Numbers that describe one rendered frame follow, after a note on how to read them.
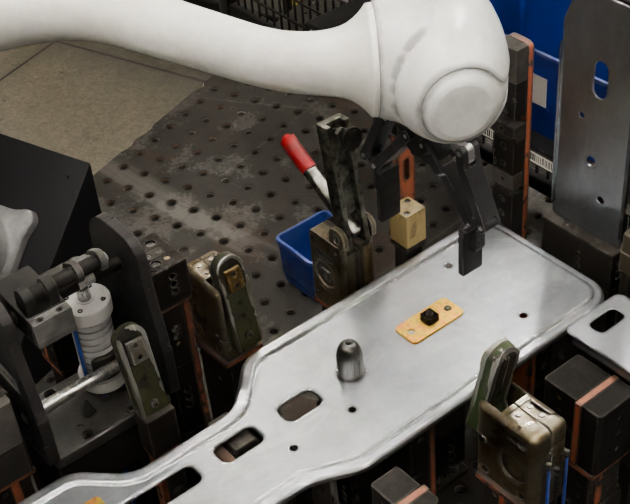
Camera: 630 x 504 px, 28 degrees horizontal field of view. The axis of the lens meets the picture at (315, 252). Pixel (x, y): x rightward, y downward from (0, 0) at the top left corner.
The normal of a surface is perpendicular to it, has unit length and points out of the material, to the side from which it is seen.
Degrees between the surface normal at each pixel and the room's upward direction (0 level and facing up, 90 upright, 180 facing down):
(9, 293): 0
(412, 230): 90
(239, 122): 0
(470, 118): 90
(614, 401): 0
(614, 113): 90
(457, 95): 94
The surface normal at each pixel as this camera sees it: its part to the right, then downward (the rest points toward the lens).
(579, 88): -0.77, 0.44
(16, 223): -0.17, -0.30
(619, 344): -0.07, -0.77
